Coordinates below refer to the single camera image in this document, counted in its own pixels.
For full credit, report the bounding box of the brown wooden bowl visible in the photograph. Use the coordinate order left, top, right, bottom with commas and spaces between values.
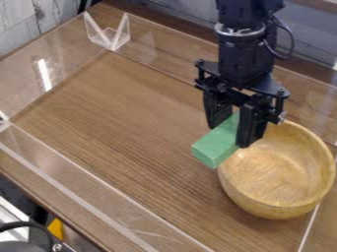
216, 121, 335, 220

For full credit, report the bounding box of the yellow label sticker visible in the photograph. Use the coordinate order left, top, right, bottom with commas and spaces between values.
47, 219, 64, 240

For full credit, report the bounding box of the green rectangular block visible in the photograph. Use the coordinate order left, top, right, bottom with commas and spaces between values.
191, 112, 239, 168

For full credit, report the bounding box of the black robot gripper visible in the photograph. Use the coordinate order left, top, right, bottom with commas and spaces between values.
195, 22, 290, 149

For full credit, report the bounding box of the clear acrylic front wall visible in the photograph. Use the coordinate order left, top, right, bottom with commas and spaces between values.
0, 118, 212, 252

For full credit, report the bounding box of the black cable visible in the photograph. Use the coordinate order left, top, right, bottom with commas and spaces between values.
0, 220, 53, 252

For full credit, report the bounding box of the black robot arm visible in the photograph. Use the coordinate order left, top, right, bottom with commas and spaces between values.
195, 0, 290, 148

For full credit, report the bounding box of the clear acrylic corner bracket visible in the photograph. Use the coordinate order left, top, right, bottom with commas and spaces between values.
83, 13, 130, 51

